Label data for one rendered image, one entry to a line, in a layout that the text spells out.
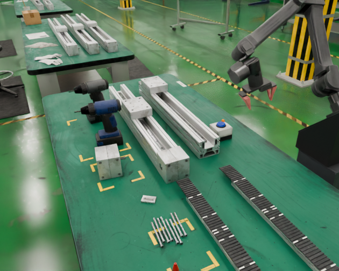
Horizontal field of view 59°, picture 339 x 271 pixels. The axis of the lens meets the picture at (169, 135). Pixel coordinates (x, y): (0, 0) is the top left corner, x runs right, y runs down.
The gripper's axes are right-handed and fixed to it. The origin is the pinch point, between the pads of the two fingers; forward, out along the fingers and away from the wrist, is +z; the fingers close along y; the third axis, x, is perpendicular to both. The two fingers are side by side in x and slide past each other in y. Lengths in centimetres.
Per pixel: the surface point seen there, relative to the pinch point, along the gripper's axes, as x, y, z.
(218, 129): 8.6, -18.0, 9.6
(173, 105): 40, -31, 5
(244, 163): -11.1, -16.5, 17.0
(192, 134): 3.4, -31.0, 3.1
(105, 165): -6, -68, -6
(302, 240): -54, -18, 14
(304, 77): 227, 161, 136
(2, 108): 267, -205, 31
